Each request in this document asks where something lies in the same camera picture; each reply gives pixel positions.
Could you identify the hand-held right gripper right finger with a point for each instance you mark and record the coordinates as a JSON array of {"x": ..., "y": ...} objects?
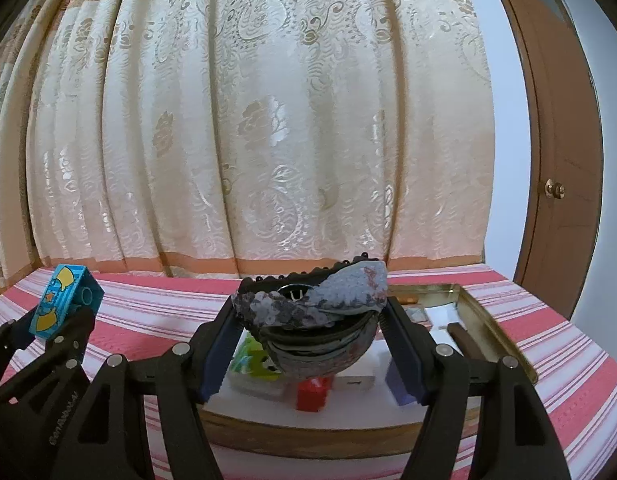
[{"x": 403, "y": 355}]

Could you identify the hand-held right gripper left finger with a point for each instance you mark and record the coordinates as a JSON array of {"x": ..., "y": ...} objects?
[{"x": 218, "y": 355}]

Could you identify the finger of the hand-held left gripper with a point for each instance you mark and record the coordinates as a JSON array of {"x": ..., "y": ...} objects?
[
  {"x": 76, "y": 335},
  {"x": 16, "y": 335}
]

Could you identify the green printed small box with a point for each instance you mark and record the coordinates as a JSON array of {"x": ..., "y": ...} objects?
[{"x": 248, "y": 357}]

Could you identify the blue printed toy block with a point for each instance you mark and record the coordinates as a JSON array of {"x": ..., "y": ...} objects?
[{"x": 63, "y": 290}]

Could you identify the red toy brick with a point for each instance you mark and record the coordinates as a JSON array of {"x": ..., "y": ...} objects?
[{"x": 313, "y": 395}]

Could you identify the golden tin box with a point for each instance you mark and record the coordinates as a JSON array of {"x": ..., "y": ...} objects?
[{"x": 338, "y": 435}]

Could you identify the white paper liner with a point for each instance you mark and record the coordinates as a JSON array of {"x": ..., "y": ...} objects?
[{"x": 368, "y": 402}]

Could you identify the pink striped blanket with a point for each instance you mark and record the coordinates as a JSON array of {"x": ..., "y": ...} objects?
[{"x": 563, "y": 360}]

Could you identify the brass door knob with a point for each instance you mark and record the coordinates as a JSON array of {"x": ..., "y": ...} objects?
[{"x": 554, "y": 189}]

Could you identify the cream floral curtain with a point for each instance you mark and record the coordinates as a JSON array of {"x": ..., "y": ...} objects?
[{"x": 288, "y": 110}]

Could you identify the brown wooden door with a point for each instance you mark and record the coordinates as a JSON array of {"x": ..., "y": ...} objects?
[{"x": 563, "y": 110}]

